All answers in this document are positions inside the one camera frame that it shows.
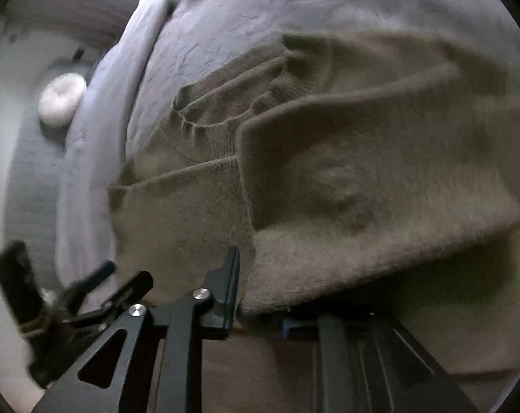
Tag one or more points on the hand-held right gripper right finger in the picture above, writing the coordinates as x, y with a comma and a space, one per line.
292, 329

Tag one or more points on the white round cushion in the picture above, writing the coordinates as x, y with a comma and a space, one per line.
60, 101

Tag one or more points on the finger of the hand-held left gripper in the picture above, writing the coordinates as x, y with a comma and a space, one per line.
97, 273
126, 290

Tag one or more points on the white window sill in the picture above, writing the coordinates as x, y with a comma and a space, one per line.
71, 4

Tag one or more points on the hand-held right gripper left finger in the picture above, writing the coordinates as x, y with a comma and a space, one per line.
225, 292

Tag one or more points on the black wall hook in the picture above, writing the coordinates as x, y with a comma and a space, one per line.
77, 54

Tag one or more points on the beige knit sweater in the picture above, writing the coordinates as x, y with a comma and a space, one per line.
350, 159

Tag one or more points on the lavender embossed bed blanket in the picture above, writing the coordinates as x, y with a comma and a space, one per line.
243, 8

